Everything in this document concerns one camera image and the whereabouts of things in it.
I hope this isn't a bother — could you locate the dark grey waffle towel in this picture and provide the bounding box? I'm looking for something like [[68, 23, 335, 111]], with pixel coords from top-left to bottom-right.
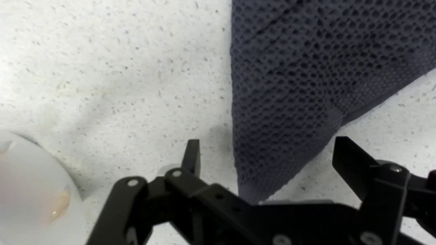
[[229, 0, 436, 205]]

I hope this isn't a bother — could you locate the translucent plastic bowl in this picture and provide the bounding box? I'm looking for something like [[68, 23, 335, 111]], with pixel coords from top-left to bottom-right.
[[0, 129, 87, 245]]

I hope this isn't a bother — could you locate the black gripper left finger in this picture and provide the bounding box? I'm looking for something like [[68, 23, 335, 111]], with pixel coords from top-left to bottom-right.
[[86, 139, 274, 245]]

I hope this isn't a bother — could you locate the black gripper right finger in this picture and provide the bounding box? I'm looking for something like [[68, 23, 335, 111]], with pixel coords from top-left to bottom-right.
[[331, 135, 436, 245]]

